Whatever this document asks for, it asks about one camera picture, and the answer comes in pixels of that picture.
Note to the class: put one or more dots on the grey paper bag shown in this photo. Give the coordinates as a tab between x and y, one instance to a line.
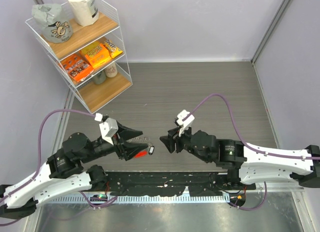
53	22

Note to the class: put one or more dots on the yellow candy bag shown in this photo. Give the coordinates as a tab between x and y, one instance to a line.
114	51

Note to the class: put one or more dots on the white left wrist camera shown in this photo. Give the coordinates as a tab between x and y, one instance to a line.
108	127

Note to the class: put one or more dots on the white slotted cable duct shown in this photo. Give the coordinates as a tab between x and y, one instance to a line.
184	198

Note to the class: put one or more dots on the orange yellow snack box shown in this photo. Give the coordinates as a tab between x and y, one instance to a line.
96	54

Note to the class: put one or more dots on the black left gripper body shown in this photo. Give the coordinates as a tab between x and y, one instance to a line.
118	143

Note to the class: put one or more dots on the beige cup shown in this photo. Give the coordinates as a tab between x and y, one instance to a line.
111	70

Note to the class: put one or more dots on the green bottle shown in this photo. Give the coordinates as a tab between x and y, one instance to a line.
99	78

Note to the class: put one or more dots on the black key fob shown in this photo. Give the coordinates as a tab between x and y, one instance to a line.
151	150

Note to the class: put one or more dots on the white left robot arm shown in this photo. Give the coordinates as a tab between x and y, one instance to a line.
63	172

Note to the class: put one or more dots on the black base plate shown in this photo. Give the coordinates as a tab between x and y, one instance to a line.
167	184

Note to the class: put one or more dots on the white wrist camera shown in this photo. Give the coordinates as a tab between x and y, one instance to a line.
108	127
183	120

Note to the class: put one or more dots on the white paper bag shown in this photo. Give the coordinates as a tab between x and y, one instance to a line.
85	11

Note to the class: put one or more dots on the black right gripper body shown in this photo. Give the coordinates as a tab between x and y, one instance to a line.
183	141

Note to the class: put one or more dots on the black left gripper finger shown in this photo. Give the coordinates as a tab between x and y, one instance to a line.
137	150
127	133

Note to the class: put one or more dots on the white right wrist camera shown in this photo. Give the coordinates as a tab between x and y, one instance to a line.
183	120

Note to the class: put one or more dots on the red handled crescent blade keychain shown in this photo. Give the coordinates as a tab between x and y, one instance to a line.
142	139

